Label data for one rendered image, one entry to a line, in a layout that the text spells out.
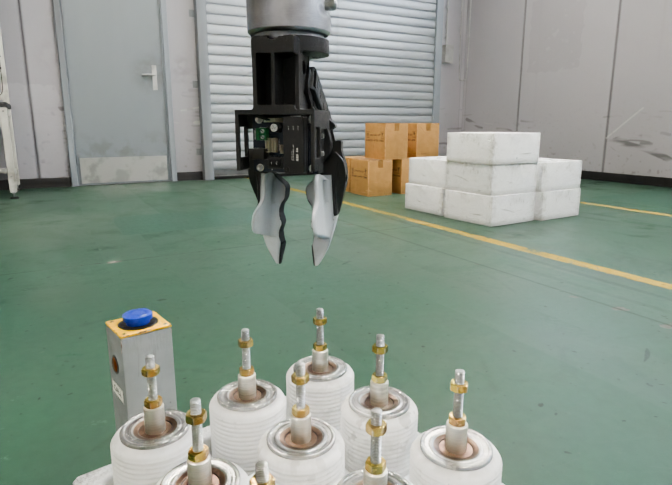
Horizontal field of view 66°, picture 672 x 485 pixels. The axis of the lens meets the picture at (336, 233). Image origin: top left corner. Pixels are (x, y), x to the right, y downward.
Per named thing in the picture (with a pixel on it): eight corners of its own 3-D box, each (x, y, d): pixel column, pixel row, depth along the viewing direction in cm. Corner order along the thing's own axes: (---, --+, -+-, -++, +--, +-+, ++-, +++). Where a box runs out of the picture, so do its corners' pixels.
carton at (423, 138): (438, 157, 459) (439, 123, 452) (416, 158, 448) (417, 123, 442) (418, 155, 485) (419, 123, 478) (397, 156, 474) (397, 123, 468)
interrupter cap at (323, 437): (274, 469, 52) (274, 463, 52) (260, 428, 59) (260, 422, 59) (345, 454, 54) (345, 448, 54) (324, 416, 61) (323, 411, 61)
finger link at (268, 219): (234, 269, 49) (244, 173, 47) (256, 254, 55) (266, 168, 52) (265, 276, 48) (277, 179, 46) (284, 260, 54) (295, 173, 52)
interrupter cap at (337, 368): (357, 372, 72) (358, 368, 72) (314, 389, 68) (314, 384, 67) (325, 354, 78) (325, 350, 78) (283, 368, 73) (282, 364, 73)
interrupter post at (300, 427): (293, 449, 55) (292, 421, 55) (288, 436, 57) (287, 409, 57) (314, 445, 56) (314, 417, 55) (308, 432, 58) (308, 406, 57)
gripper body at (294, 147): (233, 178, 45) (227, 32, 43) (266, 170, 53) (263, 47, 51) (318, 180, 44) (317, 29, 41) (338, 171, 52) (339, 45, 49)
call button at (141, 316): (128, 334, 70) (127, 319, 70) (119, 325, 73) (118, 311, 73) (157, 327, 73) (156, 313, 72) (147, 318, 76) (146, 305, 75)
